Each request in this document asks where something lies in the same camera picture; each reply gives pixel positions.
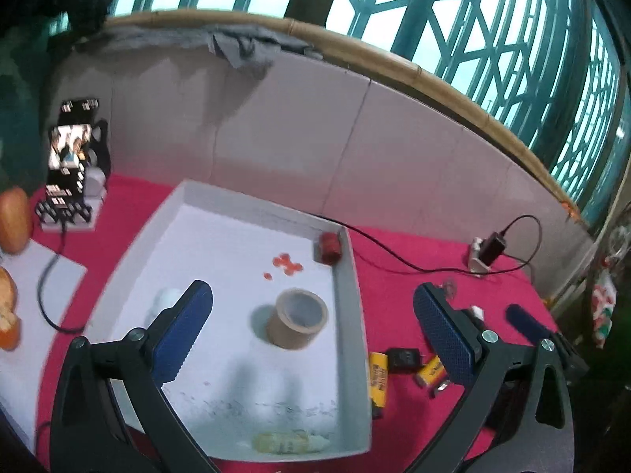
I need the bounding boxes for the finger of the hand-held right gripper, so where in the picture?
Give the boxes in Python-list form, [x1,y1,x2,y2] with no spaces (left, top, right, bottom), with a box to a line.
[507,304,590,385]

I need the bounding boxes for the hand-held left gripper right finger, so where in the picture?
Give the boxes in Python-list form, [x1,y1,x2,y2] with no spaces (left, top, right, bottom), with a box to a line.
[413,283,577,473]

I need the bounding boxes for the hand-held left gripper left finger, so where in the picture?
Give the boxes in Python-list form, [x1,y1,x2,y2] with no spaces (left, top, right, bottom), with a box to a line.
[48,280,222,473]

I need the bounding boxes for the yellow rectangular battery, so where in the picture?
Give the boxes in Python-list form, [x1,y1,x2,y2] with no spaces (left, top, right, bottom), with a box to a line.
[369,351,391,419]
[414,357,448,388]

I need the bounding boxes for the small black power adapter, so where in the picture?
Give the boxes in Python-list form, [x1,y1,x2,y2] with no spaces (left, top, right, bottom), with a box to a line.
[385,347,423,372]

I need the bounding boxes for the white cardboard box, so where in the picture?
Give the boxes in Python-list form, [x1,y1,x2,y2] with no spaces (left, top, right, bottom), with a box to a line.
[86,180,372,460]

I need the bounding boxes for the brown tape roll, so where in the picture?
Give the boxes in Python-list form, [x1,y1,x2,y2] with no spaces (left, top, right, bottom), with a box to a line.
[266,288,329,350]

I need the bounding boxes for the small red block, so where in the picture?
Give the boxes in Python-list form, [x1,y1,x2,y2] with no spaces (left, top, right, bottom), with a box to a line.
[315,231,342,264]

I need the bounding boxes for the red tablecloth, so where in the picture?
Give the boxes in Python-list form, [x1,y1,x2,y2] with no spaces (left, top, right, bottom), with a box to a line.
[30,172,563,473]

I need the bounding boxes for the floral cloth bag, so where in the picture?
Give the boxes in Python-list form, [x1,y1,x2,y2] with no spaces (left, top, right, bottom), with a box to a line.
[589,256,618,350]

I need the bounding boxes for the white power strip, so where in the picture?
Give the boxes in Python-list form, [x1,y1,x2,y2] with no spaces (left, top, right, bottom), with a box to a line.
[468,237,494,273]

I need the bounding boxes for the white paper sheet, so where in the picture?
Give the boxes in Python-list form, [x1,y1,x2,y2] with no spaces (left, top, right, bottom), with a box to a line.
[0,236,88,454]

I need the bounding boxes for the white rack with black loops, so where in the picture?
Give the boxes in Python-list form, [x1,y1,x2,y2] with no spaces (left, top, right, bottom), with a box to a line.
[34,192,95,234]

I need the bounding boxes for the small grey white object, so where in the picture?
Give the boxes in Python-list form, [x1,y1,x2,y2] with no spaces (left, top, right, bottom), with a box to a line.
[82,165,107,204]

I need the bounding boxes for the partly peeled orange fruit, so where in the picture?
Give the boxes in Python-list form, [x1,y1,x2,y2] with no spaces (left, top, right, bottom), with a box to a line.
[0,266,22,352]

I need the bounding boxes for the black phone stand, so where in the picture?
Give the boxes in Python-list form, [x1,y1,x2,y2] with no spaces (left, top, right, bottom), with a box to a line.
[91,118,112,184]

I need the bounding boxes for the orange bread pieces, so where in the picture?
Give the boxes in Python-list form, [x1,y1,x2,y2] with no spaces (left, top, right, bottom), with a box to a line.
[0,187,34,255]

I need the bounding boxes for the smartphone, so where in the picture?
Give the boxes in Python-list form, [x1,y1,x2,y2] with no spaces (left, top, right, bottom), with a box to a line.
[46,99,99,199]

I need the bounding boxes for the wooden window ledge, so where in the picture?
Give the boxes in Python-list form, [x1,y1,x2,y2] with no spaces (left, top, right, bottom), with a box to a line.
[103,10,587,218]

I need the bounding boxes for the grey cloth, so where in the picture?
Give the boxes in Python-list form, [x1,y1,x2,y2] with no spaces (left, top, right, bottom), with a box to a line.
[74,22,322,71]

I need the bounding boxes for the green window grille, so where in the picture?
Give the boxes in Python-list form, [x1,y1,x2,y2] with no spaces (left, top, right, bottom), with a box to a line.
[49,0,623,218]

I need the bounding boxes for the black wall charger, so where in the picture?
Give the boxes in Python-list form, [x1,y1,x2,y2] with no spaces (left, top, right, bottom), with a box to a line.
[480,231,508,267]

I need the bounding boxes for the long black charging cable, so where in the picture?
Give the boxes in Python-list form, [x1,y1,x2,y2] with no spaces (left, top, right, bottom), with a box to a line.
[37,214,543,333]

